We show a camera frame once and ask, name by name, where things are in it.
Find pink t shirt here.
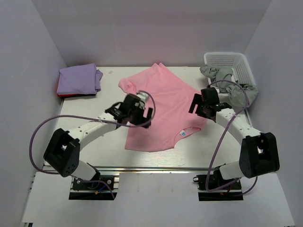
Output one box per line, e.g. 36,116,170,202
118,63,207,152

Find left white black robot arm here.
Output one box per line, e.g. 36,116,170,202
44,91,156,183

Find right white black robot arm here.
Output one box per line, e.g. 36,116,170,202
189,87,280,184

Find grey crumpled t shirt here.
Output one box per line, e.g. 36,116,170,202
200,64,258,107

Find white plastic basket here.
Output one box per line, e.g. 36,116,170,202
204,52,256,97

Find folded purple t shirt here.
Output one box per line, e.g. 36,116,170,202
57,63,103,94

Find folded red t shirt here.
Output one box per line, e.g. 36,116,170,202
57,93,96,98

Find aluminium table rail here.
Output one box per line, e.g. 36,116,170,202
41,93,268,175

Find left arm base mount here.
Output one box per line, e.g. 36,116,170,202
69,172,119,201

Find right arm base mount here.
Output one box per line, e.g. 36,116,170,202
193,175,243,201

